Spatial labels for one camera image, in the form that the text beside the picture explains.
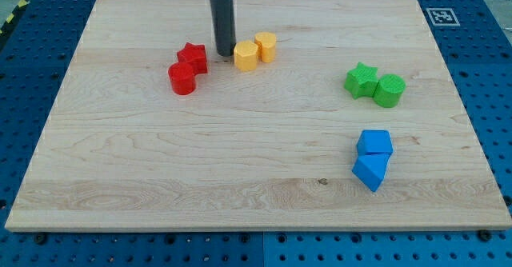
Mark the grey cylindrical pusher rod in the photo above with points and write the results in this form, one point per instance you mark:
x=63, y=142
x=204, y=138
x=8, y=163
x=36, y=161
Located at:
x=224, y=26

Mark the green cylinder block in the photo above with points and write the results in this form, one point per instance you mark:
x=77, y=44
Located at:
x=389, y=90

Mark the blue triangle block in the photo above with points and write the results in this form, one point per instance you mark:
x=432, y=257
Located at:
x=371, y=169

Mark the green star block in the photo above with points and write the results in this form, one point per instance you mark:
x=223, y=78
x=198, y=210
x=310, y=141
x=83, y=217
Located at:
x=361, y=81

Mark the yellow heart block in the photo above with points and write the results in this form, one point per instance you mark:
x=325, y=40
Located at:
x=266, y=42

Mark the red cylinder block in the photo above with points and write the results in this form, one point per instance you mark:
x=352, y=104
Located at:
x=182, y=78

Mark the light wooden board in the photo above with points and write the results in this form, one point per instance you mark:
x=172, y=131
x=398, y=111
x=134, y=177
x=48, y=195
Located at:
x=267, y=150

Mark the red star block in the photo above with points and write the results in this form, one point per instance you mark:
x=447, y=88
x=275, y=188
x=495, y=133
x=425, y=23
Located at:
x=194, y=55

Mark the blue cube block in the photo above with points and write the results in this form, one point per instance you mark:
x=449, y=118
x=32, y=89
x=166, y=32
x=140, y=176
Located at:
x=374, y=142

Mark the white fiducial marker tag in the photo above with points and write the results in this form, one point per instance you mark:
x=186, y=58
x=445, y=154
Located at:
x=442, y=16

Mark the yellow hexagon block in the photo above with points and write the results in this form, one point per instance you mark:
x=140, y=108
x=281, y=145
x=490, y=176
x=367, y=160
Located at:
x=246, y=55

